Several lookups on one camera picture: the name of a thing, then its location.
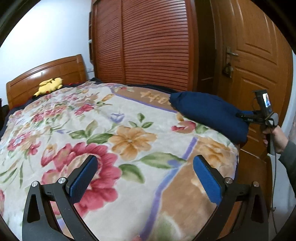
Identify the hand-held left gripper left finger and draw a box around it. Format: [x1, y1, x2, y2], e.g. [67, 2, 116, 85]
[21, 155, 99, 241]

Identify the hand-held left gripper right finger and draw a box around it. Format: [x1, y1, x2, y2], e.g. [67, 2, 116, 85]
[193, 155, 269, 241]

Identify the navy blue suit jacket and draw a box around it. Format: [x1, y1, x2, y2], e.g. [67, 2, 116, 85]
[170, 91, 251, 144]

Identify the person's right forearm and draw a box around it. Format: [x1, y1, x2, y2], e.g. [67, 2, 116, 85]
[279, 139, 296, 209]

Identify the person's right hand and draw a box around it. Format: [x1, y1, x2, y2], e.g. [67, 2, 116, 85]
[262, 125, 289, 154]

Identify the wooden room door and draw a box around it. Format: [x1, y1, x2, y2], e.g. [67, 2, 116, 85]
[209, 0, 295, 214]

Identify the brass door lock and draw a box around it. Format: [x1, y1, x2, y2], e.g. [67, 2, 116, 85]
[222, 62, 233, 76]

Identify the floral blanket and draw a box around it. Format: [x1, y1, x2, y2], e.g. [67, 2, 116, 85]
[0, 82, 240, 241]

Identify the yellow plush toy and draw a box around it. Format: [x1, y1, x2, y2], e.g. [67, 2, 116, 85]
[33, 77, 64, 97]

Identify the wooden bed headboard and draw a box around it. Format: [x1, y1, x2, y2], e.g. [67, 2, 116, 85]
[6, 54, 88, 109]

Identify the louvred wooden wardrobe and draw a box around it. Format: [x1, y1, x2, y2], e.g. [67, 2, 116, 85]
[89, 0, 216, 93]

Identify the metal door handle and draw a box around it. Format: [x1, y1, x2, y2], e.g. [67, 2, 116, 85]
[225, 46, 239, 57]

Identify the thin black cable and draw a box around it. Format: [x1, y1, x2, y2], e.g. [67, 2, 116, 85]
[268, 152, 279, 234]

